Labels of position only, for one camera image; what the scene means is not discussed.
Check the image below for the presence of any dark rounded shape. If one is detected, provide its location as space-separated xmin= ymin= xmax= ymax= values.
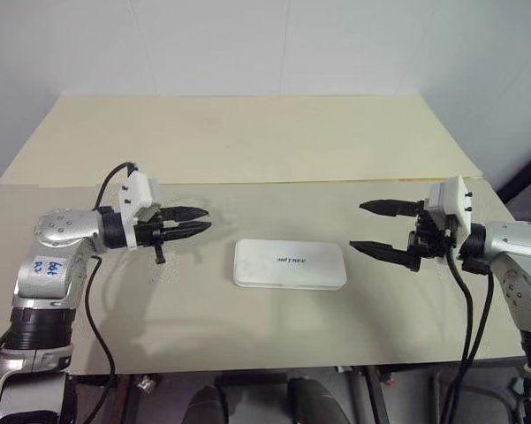
xmin=188 ymin=382 xmax=231 ymax=424

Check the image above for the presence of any white rectangular case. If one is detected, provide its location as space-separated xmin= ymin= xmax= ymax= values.
xmin=232 ymin=238 xmax=348 ymax=292

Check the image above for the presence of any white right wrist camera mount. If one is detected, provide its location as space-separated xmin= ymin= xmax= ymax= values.
xmin=425 ymin=176 xmax=474 ymax=236

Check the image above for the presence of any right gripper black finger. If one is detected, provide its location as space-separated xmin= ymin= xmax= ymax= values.
xmin=359 ymin=199 xmax=426 ymax=218
xmin=349 ymin=240 xmax=412 ymax=266

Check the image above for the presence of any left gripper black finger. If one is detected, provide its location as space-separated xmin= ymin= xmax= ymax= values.
xmin=160 ymin=221 xmax=214 ymax=242
xmin=160 ymin=205 xmax=211 ymax=223

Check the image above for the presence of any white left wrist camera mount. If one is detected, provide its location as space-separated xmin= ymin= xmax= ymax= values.
xmin=118 ymin=172 xmax=163 ymax=251

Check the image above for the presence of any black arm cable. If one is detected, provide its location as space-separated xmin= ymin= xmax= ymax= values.
xmin=440 ymin=251 xmax=498 ymax=424
xmin=83 ymin=162 xmax=142 ymax=390

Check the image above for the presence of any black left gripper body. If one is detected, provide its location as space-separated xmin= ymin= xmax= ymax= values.
xmin=133 ymin=204 xmax=178 ymax=266

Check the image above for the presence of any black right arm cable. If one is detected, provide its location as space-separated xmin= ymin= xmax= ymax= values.
xmin=440 ymin=251 xmax=498 ymax=424

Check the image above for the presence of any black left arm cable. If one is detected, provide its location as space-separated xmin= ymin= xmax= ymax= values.
xmin=83 ymin=162 xmax=142 ymax=390

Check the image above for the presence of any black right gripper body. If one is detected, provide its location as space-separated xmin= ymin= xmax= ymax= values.
xmin=406 ymin=208 xmax=465 ymax=272

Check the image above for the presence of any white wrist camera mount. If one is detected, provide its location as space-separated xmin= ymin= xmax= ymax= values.
xmin=425 ymin=176 xmax=474 ymax=236
xmin=118 ymin=172 xmax=163 ymax=251

